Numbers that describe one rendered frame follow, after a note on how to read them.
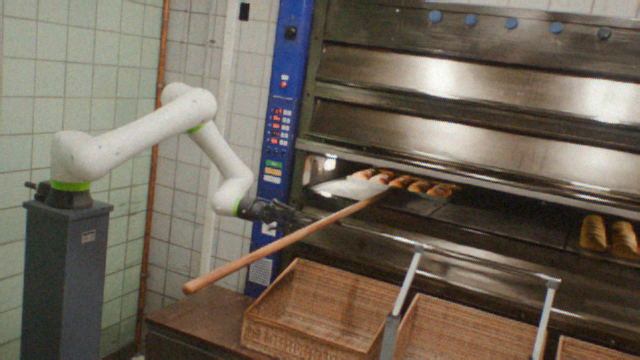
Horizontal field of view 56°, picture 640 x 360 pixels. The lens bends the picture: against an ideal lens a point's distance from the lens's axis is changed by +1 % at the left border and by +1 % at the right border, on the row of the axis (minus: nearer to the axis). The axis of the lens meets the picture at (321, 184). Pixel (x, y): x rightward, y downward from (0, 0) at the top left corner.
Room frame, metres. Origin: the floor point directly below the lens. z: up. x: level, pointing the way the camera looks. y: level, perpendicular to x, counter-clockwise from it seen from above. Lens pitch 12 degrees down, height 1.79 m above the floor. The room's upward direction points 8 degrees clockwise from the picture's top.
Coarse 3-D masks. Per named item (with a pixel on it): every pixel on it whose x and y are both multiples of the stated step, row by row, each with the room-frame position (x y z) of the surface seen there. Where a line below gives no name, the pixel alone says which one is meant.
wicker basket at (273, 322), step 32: (288, 288) 2.69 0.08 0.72; (320, 288) 2.67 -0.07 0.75; (352, 288) 2.62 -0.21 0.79; (384, 288) 2.57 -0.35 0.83; (256, 320) 2.30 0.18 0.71; (288, 320) 2.61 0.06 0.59; (320, 320) 2.62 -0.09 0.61; (352, 320) 2.57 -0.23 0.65; (384, 320) 2.32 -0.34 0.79; (288, 352) 2.24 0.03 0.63; (320, 352) 2.19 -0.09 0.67; (352, 352) 2.14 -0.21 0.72
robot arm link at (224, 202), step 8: (224, 184) 2.31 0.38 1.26; (232, 184) 2.31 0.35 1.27; (216, 192) 2.29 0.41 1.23; (224, 192) 2.27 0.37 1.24; (232, 192) 2.28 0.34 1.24; (240, 192) 2.31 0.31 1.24; (216, 200) 2.26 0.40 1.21; (224, 200) 2.25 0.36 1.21; (232, 200) 2.25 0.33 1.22; (216, 208) 2.25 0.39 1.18; (224, 208) 2.25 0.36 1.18; (232, 208) 2.23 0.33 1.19; (224, 216) 2.28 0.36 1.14; (232, 216) 2.25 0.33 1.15
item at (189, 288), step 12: (384, 192) 2.88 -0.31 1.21; (360, 204) 2.56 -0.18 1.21; (336, 216) 2.30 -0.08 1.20; (312, 228) 2.09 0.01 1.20; (288, 240) 1.91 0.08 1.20; (252, 252) 1.73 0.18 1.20; (264, 252) 1.76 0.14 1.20; (228, 264) 1.59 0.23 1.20; (240, 264) 1.63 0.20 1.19; (204, 276) 1.48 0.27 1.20; (216, 276) 1.51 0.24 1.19; (192, 288) 1.41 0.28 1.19
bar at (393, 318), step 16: (336, 224) 2.32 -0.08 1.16; (384, 240) 2.24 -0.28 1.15; (400, 240) 2.22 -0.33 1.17; (416, 256) 2.17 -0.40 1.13; (448, 256) 2.14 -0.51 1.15; (464, 256) 2.12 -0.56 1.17; (512, 272) 2.05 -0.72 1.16; (528, 272) 2.03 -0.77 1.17; (400, 304) 2.03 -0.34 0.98; (544, 320) 1.90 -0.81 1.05; (384, 336) 1.98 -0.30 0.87; (384, 352) 1.98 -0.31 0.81
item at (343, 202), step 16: (304, 192) 2.80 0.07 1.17; (320, 192) 2.80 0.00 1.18; (368, 208) 2.67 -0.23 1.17; (384, 208) 2.66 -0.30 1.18; (416, 224) 2.57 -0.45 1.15; (432, 224) 2.55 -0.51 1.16; (448, 224) 2.53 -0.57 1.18; (480, 240) 2.46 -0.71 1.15; (496, 240) 2.44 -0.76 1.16; (512, 240) 2.41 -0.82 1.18; (544, 256) 2.36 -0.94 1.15; (560, 256) 2.34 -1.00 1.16; (576, 256) 2.32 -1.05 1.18; (592, 256) 2.34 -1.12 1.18; (608, 272) 2.27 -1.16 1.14; (624, 272) 2.25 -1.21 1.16
